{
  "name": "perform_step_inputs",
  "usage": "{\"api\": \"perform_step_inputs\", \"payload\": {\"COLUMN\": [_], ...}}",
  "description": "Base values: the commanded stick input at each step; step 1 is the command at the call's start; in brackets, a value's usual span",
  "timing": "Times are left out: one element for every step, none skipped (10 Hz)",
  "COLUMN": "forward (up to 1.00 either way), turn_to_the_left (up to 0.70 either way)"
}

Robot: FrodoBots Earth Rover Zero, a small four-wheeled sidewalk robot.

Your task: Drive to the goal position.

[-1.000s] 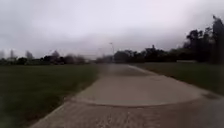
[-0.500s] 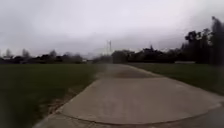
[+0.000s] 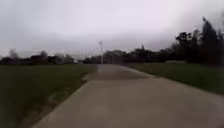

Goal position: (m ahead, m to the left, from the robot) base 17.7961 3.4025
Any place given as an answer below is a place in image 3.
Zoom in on row of dark trees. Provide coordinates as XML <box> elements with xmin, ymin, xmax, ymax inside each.
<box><xmin>82</xmin><ymin>17</ymin><xmax>224</xmax><ymax>66</ymax></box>

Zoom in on distant row of trees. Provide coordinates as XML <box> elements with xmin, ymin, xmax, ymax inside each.
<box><xmin>0</xmin><ymin>49</ymin><xmax>76</xmax><ymax>66</ymax></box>

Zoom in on tall pale pole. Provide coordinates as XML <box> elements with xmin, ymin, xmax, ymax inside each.
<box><xmin>97</xmin><ymin>40</ymin><xmax>105</xmax><ymax>65</ymax></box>

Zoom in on grey concrete path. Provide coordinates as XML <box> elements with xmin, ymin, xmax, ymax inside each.
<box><xmin>31</xmin><ymin>63</ymin><xmax>224</xmax><ymax>128</ymax></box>

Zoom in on green grass verge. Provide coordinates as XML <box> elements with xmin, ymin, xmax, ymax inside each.
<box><xmin>125</xmin><ymin>61</ymin><xmax>224</xmax><ymax>96</ymax></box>

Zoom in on green grass field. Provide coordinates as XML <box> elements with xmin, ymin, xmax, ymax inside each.
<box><xmin>0</xmin><ymin>63</ymin><xmax>98</xmax><ymax>128</ymax></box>

